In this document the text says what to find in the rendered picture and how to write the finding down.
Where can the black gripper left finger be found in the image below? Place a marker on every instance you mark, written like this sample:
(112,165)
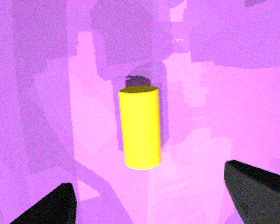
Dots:
(57,207)

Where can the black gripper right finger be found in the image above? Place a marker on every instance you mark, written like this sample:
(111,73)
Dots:
(255,192)

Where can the yellow cylinder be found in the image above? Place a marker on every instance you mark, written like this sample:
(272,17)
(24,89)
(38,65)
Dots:
(140,120)

